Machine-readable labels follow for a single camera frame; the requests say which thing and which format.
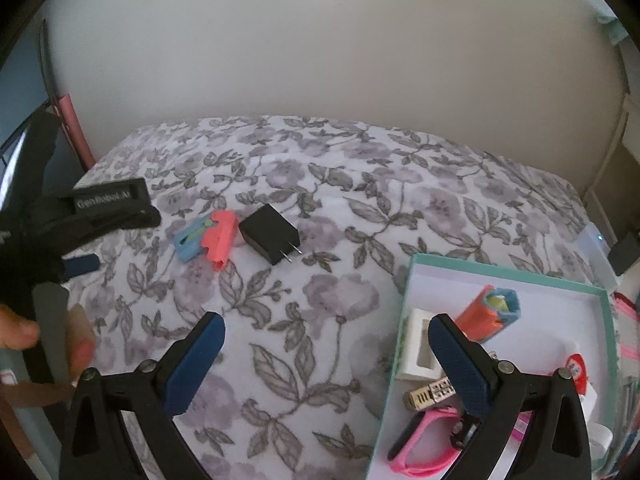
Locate pink smart watch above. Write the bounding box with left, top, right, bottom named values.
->
left=387, top=406, right=483, bottom=478

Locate gold patterned lighter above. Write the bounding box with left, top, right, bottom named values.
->
left=403, top=377, right=458, bottom=413

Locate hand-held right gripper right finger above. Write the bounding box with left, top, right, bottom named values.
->
left=428, top=314, right=593, bottom=480

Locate person's left hand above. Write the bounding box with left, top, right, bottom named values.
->
left=0, top=304, right=97, bottom=408

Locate dark blue cabinet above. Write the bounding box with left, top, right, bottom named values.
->
left=0, top=20, right=61, bottom=211

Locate pale green cloth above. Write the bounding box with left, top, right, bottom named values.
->
left=597, top=7, right=630, bottom=46

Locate black wall charger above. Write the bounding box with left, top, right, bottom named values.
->
left=238, top=204, right=302, bottom=267

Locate dark grey box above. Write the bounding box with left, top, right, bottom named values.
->
left=607, top=232, right=640, bottom=277

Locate teal shallow box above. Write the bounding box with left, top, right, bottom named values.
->
left=361, top=252, right=621, bottom=480

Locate black toy car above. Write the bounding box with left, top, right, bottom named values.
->
left=450, top=412, right=483, bottom=450

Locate orange and blue plastic case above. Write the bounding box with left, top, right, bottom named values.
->
left=457, top=284, right=522, bottom=345
left=172, top=210, right=237, bottom=273

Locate pink mesh pouch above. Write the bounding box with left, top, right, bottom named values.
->
left=612, top=290, right=640, bottom=376

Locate grey floral blanket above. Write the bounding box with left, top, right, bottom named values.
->
left=62, top=115, right=601, bottom=480

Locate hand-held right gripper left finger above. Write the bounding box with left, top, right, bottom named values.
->
left=59, top=311, right=227, bottom=480

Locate beige wooden post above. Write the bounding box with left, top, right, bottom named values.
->
left=585, top=92, right=632, bottom=211

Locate white plastic device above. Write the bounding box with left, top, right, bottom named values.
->
left=575, top=220, right=617, bottom=292

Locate white hair claw clip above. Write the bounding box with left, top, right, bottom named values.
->
left=397, top=307, right=446, bottom=382

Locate pink board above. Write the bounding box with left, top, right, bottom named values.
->
left=54, top=92, right=97, bottom=171

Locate small red bottle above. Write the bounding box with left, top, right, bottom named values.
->
left=565, top=352, right=596, bottom=395

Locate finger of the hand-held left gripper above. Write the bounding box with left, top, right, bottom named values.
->
left=61, top=254, right=101, bottom=281

